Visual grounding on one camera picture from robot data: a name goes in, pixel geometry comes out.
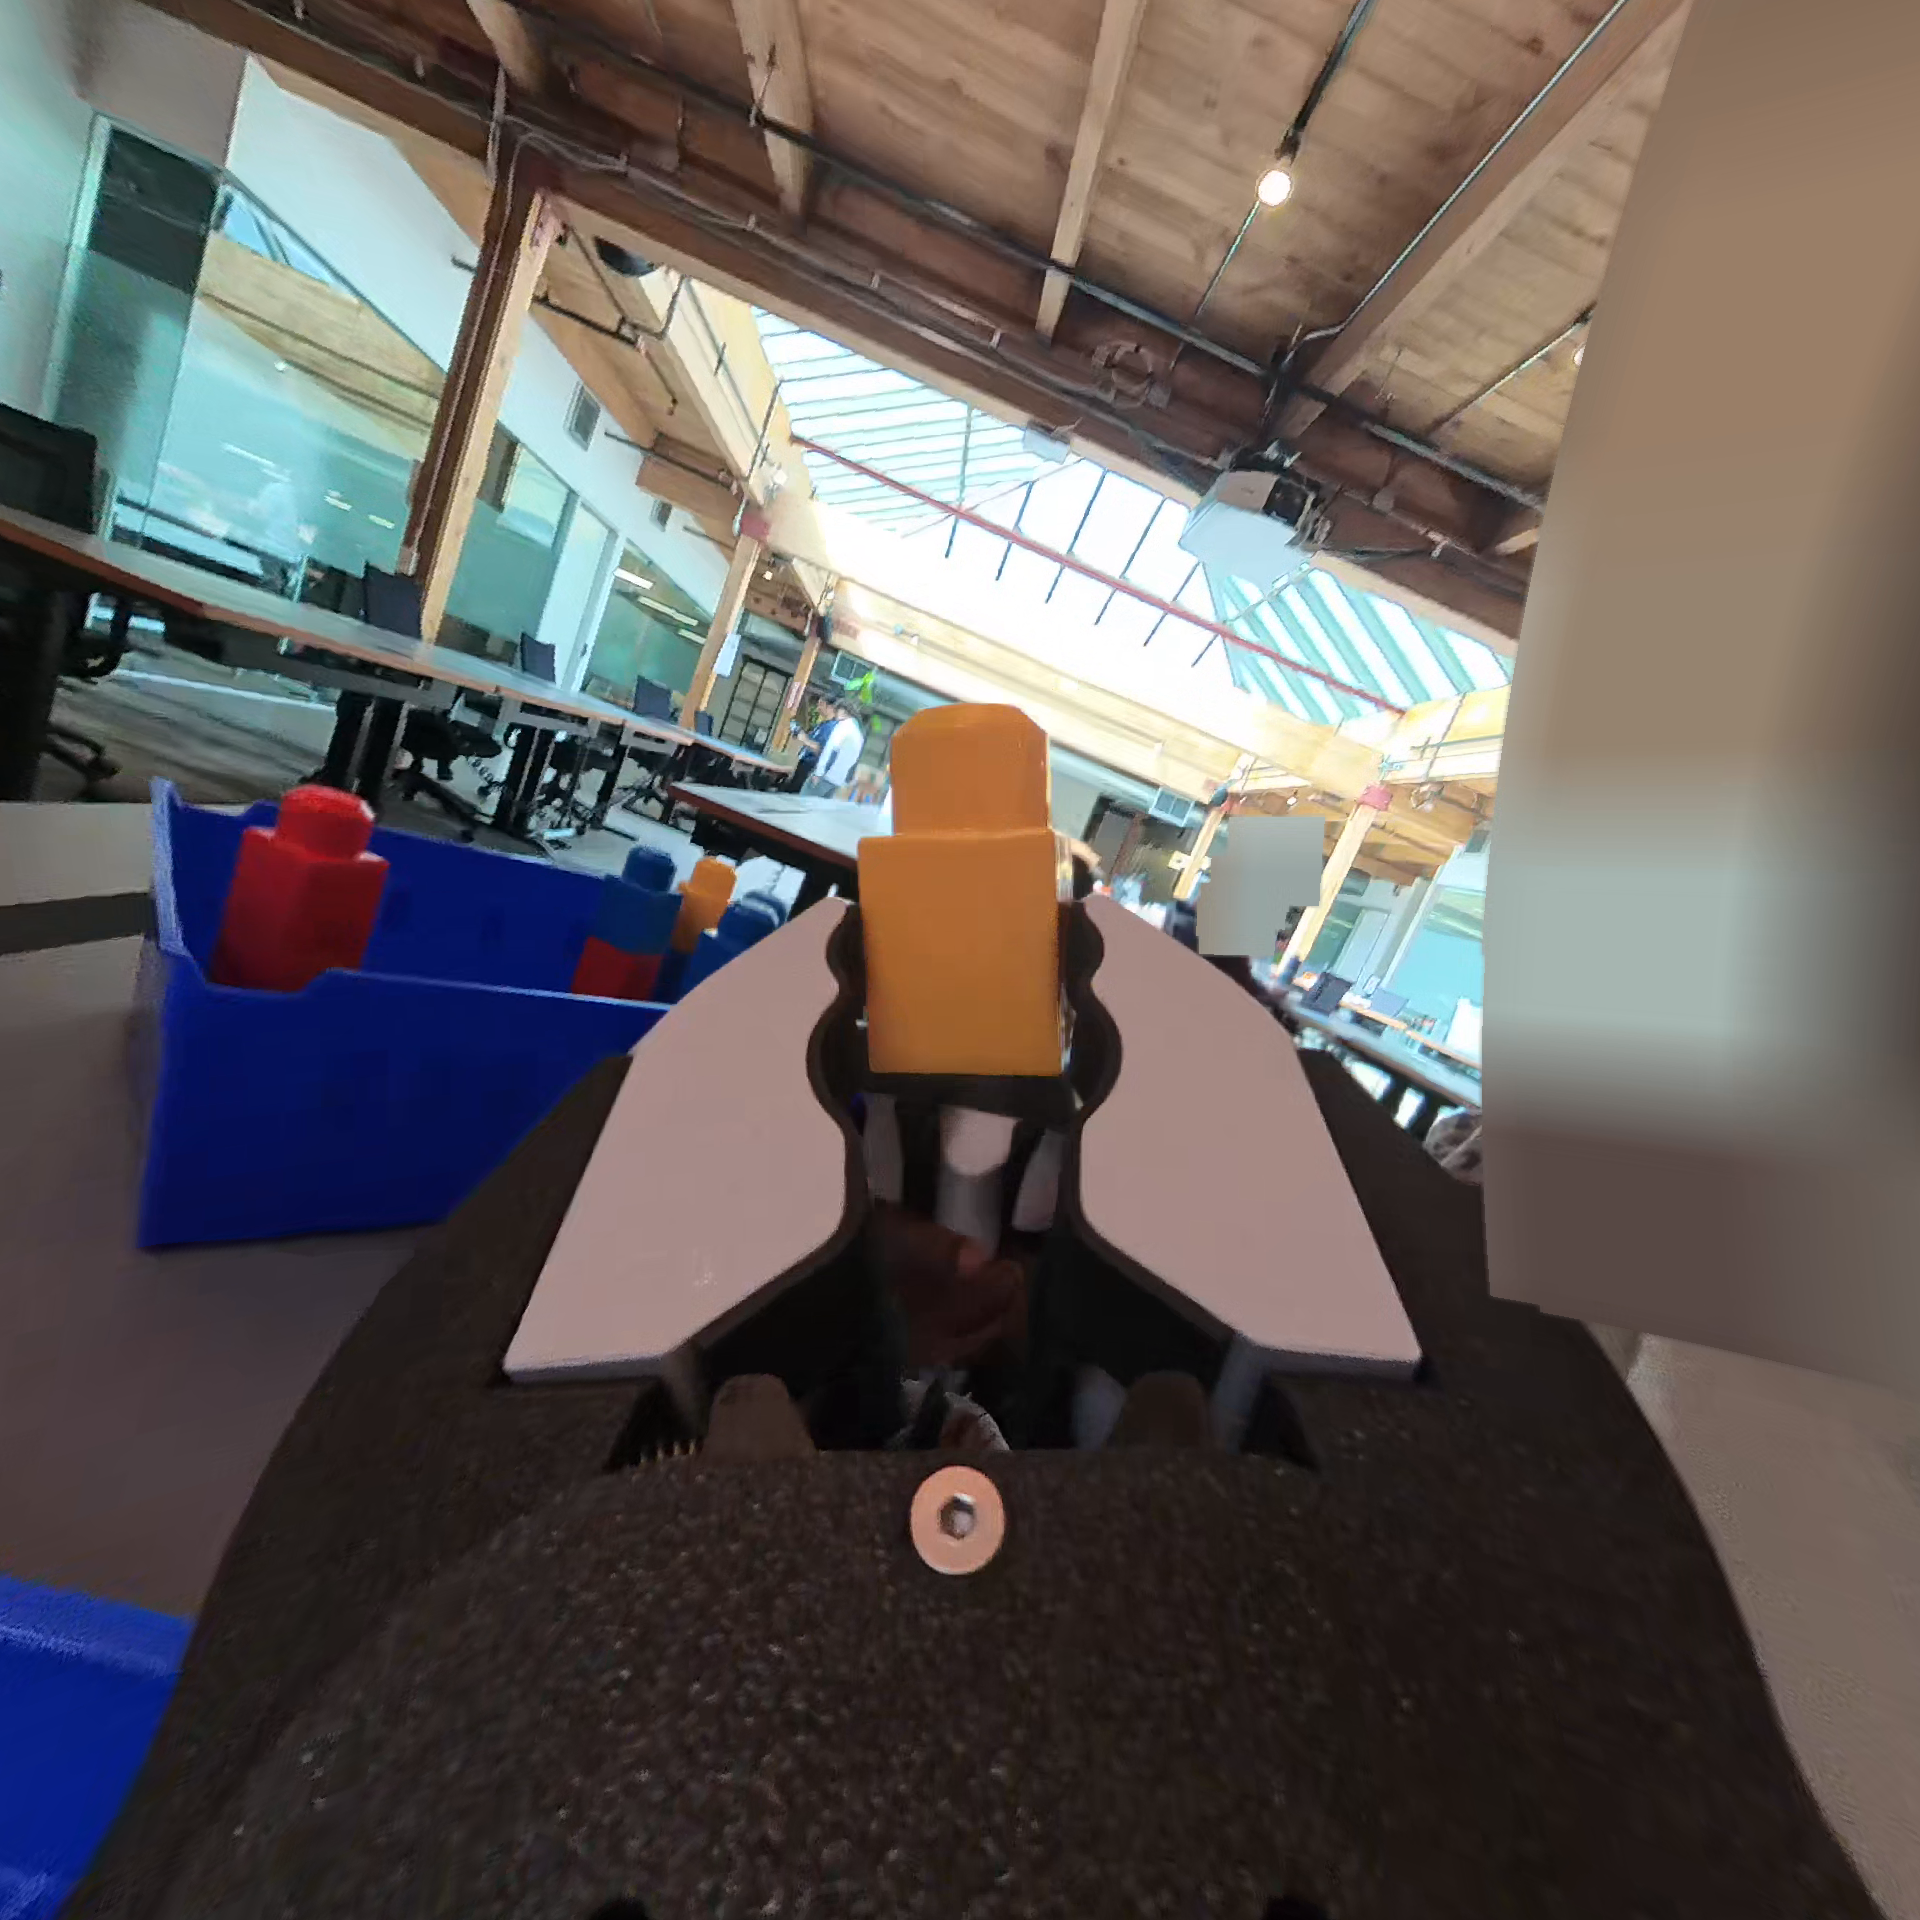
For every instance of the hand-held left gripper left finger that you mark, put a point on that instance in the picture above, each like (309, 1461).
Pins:
(691, 1198)

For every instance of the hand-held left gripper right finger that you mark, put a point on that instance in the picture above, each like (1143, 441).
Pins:
(1229, 1185)

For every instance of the yellow toy block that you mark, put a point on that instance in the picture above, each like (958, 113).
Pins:
(962, 944)
(705, 899)

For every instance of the blue plastic bin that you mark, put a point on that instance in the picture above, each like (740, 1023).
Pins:
(76, 1740)
(343, 1111)

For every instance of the person's right hand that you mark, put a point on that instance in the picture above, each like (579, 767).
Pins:
(962, 1297)

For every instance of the long white table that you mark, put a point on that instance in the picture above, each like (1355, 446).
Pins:
(783, 818)

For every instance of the red ceiling pipe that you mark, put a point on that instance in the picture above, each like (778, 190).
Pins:
(1077, 561)

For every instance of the white ceiling projector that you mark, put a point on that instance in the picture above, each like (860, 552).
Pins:
(1252, 515)

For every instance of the wooden desk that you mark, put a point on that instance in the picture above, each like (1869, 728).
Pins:
(225, 599)

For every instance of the ceiling spotlight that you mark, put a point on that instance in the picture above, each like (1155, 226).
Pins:
(1276, 187)

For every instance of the wooden support post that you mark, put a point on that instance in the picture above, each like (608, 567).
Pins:
(472, 419)

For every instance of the black dome camera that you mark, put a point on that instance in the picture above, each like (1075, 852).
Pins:
(623, 254)

